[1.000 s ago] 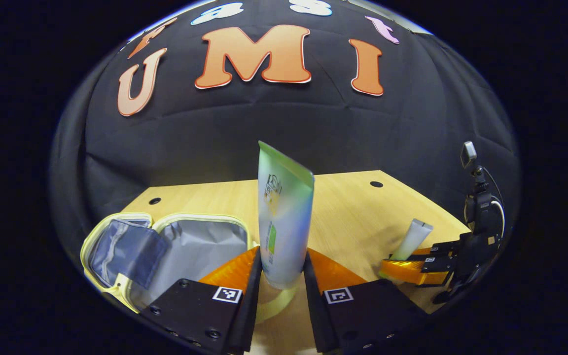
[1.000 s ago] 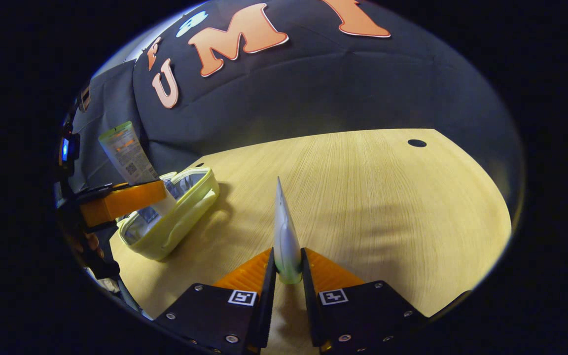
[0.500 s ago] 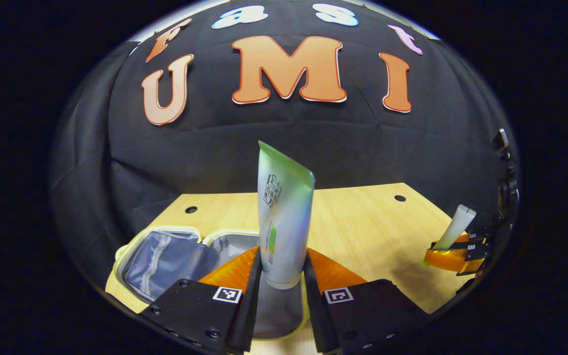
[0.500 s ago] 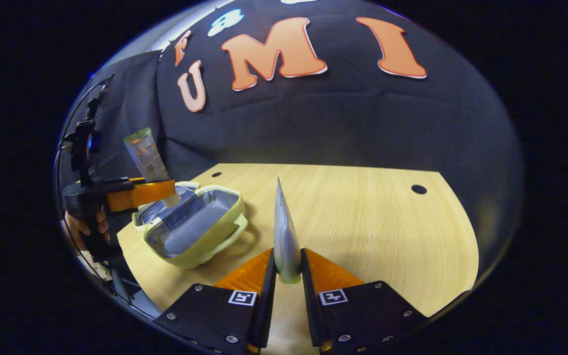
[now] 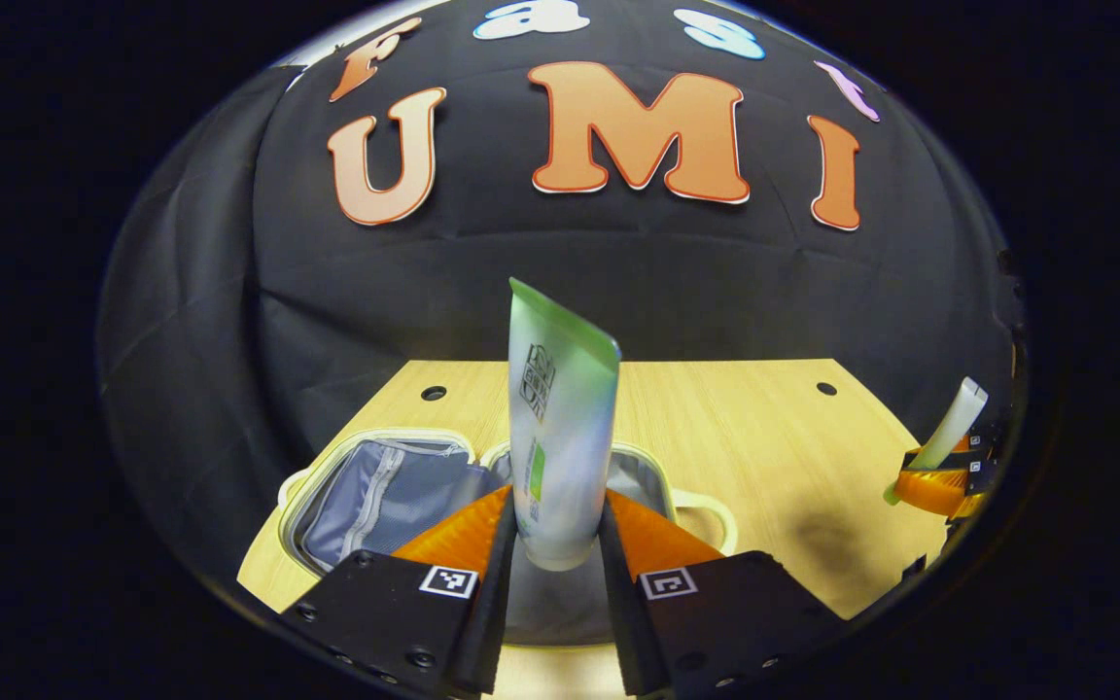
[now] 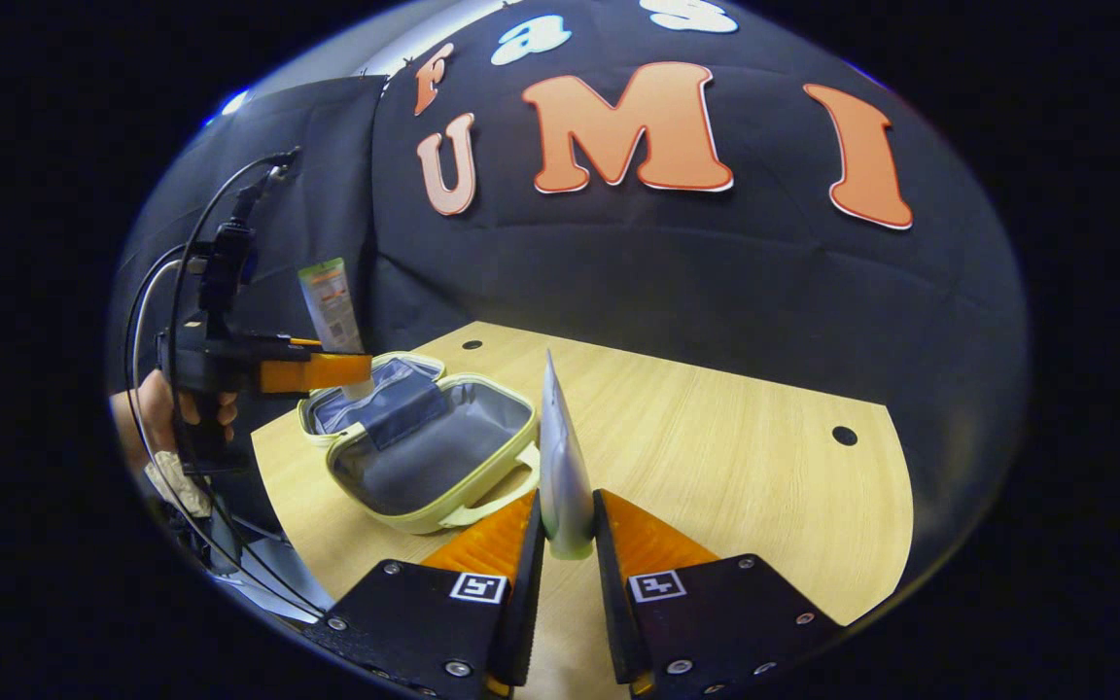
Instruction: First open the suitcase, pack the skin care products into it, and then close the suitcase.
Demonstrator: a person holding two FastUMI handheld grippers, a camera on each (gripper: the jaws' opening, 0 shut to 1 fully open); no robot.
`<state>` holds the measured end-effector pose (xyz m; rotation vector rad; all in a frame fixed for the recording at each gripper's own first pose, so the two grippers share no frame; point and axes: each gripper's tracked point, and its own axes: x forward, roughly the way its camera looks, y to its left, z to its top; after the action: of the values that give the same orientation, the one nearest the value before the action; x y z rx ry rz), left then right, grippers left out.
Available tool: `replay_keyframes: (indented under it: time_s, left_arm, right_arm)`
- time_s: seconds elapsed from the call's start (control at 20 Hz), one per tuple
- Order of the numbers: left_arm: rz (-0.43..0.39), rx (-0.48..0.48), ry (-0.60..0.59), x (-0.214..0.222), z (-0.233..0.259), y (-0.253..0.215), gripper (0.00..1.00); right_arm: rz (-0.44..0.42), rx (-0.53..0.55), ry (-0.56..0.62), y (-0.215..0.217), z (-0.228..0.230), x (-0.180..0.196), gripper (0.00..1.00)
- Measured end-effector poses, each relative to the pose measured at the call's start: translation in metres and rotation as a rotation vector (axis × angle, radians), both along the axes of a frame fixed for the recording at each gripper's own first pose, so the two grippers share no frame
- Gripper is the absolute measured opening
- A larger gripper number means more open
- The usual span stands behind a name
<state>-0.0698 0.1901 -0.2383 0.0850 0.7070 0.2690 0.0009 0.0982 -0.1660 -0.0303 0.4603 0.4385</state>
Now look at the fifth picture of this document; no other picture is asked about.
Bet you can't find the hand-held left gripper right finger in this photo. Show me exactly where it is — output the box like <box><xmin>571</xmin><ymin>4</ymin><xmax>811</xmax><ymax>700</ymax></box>
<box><xmin>599</xmin><ymin>488</ymin><xmax>845</xmax><ymax>697</ymax></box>

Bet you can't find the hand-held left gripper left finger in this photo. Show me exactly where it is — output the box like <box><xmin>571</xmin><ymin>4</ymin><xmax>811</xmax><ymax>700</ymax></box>
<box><xmin>276</xmin><ymin>483</ymin><xmax>519</xmax><ymax>697</ymax></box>

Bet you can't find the pale yellow suitcase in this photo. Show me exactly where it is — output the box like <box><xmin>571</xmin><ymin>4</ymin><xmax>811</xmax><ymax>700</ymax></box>
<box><xmin>278</xmin><ymin>428</ymin><xmax>739</xmax><ymax>648</ymax></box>

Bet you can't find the green white skin care tube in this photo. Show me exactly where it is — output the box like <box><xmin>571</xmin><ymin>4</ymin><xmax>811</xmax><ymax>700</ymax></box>
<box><xmin>507</xmin><ymin>277</ymin><xmax>623</xmax><ymax>574</ymax></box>

